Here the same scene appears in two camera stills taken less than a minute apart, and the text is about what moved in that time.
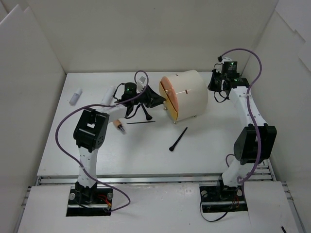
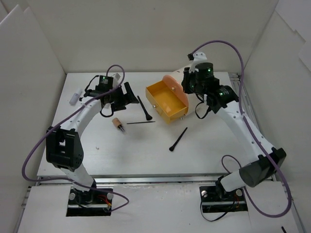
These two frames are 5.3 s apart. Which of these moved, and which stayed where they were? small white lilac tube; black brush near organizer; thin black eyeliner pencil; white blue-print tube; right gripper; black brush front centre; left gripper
Moved: left gripper; right gripper; white blue-print tube
Stayed: small white lilac tube; black brush front centre; black brush near organizer; thin black eyeliner pencil
